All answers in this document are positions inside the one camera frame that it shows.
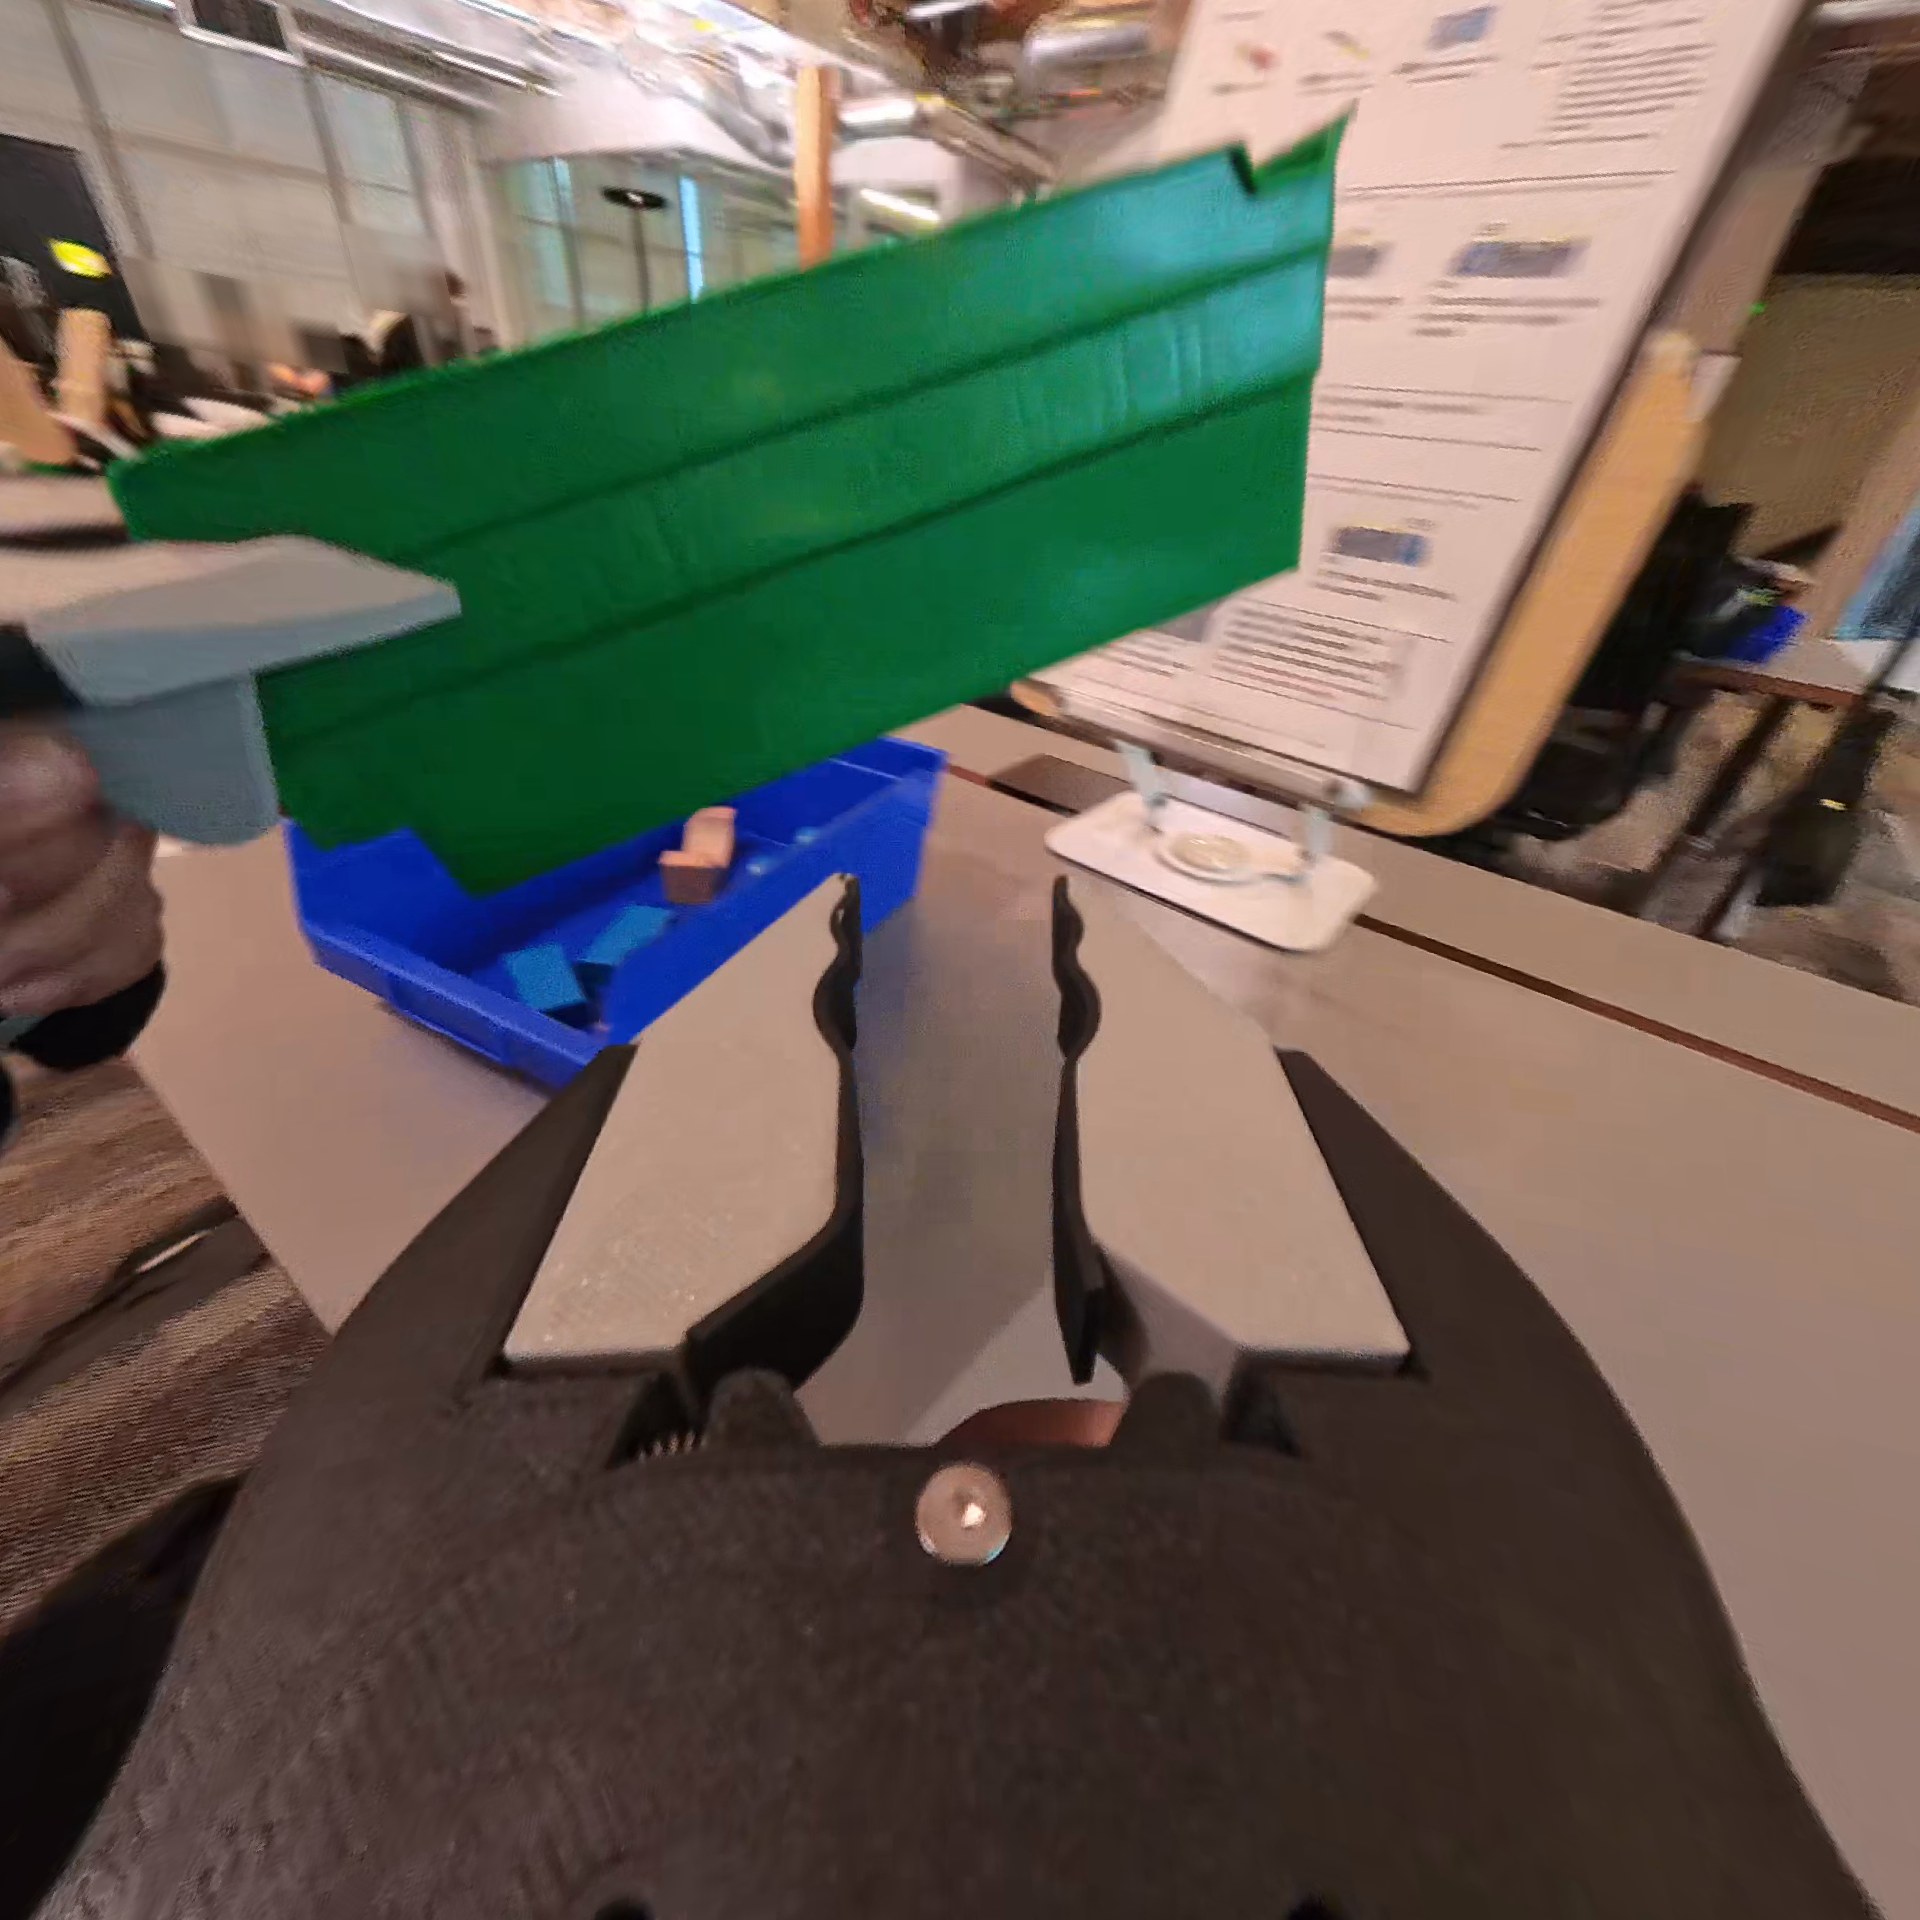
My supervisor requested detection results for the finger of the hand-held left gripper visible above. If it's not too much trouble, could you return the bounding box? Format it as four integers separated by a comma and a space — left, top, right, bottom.
0, 537, 461, 848
0, 481, 131, 543

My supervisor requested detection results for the blue plastic bin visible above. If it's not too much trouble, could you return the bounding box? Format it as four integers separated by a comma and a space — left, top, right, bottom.
283, 737, 951, 1088

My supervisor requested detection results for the person's left hand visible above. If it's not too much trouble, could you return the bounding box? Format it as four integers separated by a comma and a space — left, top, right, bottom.
0, 730, 166, 1018

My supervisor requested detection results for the wooden backing board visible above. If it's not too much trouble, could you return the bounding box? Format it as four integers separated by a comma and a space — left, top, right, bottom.
1353, 334, 1714, 840

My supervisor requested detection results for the tan wooden block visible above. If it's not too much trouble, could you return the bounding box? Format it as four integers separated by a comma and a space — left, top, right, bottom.
657, 806, 741, 908

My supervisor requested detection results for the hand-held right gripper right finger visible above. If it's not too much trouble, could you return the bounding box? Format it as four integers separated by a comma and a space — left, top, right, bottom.
1049, 876, 1418, 1389

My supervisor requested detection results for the green plastic bin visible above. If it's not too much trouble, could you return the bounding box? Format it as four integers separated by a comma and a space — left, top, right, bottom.
111, 112, 1353, 896

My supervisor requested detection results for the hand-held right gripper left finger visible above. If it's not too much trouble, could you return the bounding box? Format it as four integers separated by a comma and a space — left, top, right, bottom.
503, 876, 869, 1393

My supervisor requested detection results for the printed instruction sheet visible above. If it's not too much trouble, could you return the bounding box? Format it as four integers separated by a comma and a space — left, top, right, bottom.
1035, 0, 1818, 790

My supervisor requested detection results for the wooden support post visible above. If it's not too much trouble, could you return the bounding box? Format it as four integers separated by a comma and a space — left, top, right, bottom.
792, 67, 841, 271

